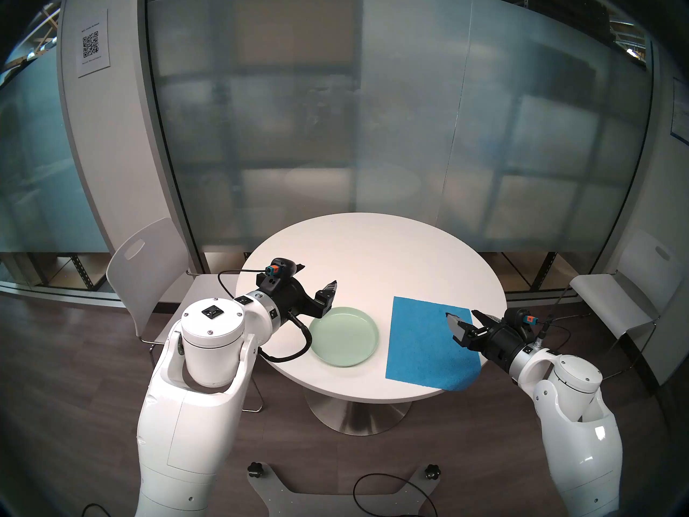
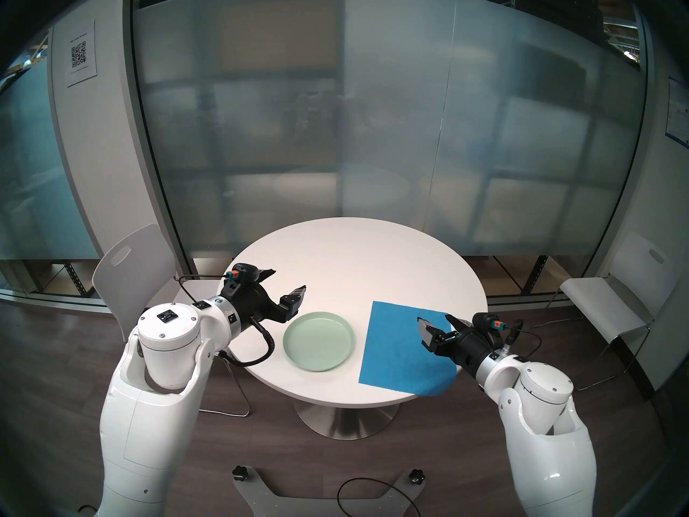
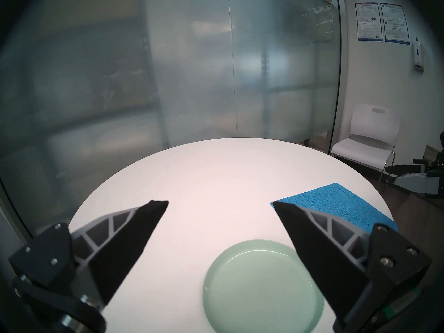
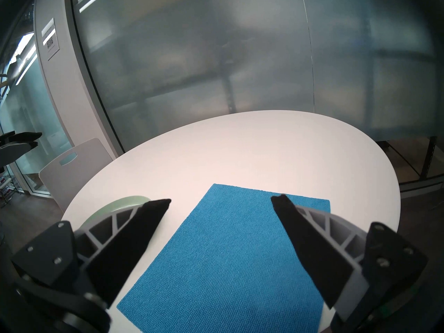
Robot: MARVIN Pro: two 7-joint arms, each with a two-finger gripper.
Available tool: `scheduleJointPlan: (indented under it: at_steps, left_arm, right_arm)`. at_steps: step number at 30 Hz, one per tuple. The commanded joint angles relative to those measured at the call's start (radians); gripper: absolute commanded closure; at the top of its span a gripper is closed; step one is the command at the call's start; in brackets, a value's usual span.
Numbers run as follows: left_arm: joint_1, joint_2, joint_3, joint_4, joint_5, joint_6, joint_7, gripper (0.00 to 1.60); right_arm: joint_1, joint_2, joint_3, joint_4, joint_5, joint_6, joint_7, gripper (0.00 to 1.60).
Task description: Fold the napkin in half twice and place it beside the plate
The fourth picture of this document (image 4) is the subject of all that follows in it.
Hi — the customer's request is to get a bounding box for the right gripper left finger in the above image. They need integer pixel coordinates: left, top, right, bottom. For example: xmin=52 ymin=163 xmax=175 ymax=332
xmin=11 ymin=199 xmax=172 ymax=308

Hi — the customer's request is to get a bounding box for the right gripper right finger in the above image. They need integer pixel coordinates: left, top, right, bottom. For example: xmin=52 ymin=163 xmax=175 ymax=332
xmin=272 ymin=194 xmax=428 ymax=321

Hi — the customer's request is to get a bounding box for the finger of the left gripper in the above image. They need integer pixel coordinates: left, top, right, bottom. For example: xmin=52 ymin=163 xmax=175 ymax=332
xmin=0 ymin=142 xmax=38 ymax=167
xmin=0 ymin=132 xmax=43 ymax=144

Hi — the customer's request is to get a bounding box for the blue microfibre napkin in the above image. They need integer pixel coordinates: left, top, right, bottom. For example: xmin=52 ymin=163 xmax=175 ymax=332
xmin=117 ymin=183 xmax=331 ymax=333

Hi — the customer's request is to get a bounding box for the pale green plate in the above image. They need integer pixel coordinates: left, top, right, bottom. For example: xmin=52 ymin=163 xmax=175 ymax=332
xmin=80 ymin=196 xmax=151 ymax=232

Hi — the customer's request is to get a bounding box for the white chair with metal legs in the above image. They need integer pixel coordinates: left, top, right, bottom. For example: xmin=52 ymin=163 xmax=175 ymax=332
xmin=39 ymin=138 xmax=115 ymax=211

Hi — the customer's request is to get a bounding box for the white QR code sign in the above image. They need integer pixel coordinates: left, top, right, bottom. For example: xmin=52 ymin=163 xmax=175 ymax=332
xmin=42 ymin=18 xmax=61 ymax=60

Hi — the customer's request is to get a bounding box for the metal shelving rack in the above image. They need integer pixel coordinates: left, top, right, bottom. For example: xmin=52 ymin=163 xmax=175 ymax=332
xmin=378 ymin=136 xmax=444 ymax=183

